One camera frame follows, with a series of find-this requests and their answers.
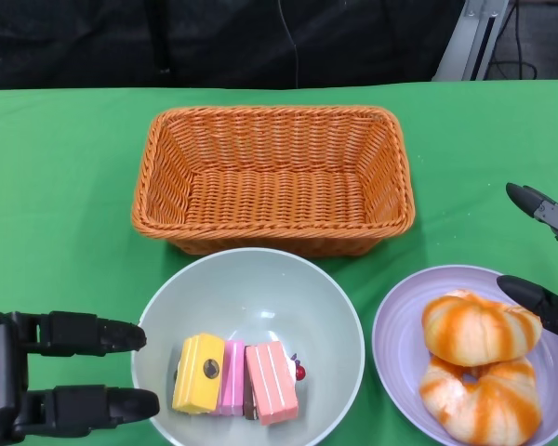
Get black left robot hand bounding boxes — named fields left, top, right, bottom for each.
left=0, top=310, right=161, bottom=446

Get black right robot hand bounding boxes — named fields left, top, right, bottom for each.
left=496, top=182, right=558, bottom=345

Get round pumpkin shaped bread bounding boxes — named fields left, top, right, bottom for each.
left=421, top=290, right=544, bottom=367

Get yellow cake block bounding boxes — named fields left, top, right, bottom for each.
left=171, top=333, right=227, bottom=413

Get long orange striped bread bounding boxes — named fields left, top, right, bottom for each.
left=418, top=355, right=543, bottom=445

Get pink cake slice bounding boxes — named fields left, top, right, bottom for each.
left=213, top=339, right=246, bottom=417

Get dark brown chocolate cake slice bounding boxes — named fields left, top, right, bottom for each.
left=242, top=346, right=260, bottom=422

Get grey metal bowl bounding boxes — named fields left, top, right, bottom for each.
left=129, top=247, right=367, bottom=446

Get red brown cake slice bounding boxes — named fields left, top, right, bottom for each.
left=245, top=340, right=307, bottom=426

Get white round plate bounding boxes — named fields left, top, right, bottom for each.
left=371, top=264, right=558, bottom=446

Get orange wicker basket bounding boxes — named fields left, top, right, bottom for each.
left=130, top=105, right=418, bottom=257

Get green tablecloth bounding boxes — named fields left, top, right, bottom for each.
left=0, top=77, right=558, bottom=446

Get black backdrop curtain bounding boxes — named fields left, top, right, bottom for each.
left=0, top=0, right=469, bottom=89

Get black floor cables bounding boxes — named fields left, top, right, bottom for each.
left=490, top=0, right=540, bottom=80

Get grey aluminium frame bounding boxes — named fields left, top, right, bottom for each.
left=432, top=0, right=512, bottom=83

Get thin black hanging cable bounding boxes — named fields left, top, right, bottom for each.
left=276, top=0, right=302, bottom=88

